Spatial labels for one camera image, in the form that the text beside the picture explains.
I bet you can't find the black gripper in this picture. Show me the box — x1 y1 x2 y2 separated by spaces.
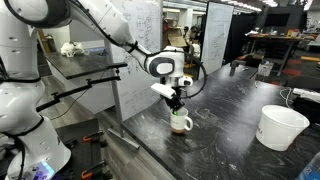
161 85 186 113

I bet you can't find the white mug cup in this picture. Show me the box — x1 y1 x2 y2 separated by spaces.
169 106 194 135

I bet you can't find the large wheeled whiteboard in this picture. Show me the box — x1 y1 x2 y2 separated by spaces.
103 0 164 151

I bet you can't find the seated background person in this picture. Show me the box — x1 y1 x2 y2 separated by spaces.
183 25 202 63

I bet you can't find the cardboard box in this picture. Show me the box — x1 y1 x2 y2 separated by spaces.
167 33 188 50

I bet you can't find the small black stand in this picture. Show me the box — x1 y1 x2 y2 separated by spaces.
229 59 248 77

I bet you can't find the narrow standing whiteboard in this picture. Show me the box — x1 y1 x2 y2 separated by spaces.
198 1 235 80

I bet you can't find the orange black clamp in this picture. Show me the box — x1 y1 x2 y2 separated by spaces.
81 130 109 148
80 160 114 180

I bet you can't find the white waste bin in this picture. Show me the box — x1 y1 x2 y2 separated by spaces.
257 62 275 78

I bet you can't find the black side table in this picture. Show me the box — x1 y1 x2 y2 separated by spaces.
44 49 128 80

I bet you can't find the white plastic bucket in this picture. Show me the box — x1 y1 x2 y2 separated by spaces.
255 104 311 152

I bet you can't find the black base platform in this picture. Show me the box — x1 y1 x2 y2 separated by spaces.
53 117 114 180

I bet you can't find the white crumpled cloth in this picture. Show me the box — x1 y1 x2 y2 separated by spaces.
60 40 90 58

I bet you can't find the wooden background desk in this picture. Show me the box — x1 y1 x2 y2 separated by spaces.
247 32 305 77

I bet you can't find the black monitor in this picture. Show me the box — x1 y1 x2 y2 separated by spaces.
264 12 292 28

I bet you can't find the white power strip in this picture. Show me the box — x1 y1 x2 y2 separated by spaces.
292 87 320 104

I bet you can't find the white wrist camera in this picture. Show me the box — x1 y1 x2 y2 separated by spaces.
150 76 194 100

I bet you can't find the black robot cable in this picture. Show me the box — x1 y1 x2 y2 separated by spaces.
68 0 208 100

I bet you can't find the black camera mount rod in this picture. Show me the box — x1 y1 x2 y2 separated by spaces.
36 75 122 113

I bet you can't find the white cable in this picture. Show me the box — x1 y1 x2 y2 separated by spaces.
278 87 295 109

